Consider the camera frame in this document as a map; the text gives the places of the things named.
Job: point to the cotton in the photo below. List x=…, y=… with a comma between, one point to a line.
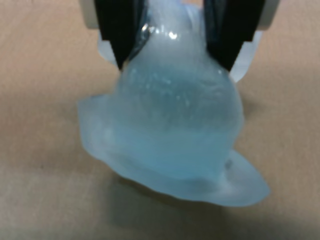
x=175, y=130

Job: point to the brown cardboard sheet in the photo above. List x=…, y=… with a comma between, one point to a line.
x=37, y=125

